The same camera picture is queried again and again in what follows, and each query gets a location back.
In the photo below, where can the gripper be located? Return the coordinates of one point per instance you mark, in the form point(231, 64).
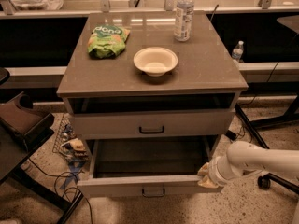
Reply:
point(215, 172)

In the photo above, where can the grey drawer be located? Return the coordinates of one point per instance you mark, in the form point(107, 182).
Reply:
point(152, 124)
point(148, 167)

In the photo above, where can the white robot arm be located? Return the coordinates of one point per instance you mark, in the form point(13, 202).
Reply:
point(243, 159)

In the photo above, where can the grey drawer cabinet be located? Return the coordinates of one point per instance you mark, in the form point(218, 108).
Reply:
point(157, 87)

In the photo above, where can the black chair caster leg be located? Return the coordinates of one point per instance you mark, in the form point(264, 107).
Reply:
point(275, 182)

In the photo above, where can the white paper bowl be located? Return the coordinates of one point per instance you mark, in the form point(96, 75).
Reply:
point(155, 61)

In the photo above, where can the small water bottle behind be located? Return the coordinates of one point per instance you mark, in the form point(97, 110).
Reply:
point(238, 51)

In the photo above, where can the clear water bottle on cabinet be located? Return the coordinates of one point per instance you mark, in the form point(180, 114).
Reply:
point(183, 19)

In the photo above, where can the green chip bag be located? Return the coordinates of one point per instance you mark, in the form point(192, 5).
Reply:
point(107, 41)

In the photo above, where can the dark brown side stand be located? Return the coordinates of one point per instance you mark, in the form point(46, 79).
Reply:
point(23, 130)

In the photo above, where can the black desk leg frame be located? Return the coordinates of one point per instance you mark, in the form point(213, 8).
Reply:
point(291, 115)

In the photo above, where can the wire basket with clutter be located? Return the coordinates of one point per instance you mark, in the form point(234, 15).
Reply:
point(66, 143)

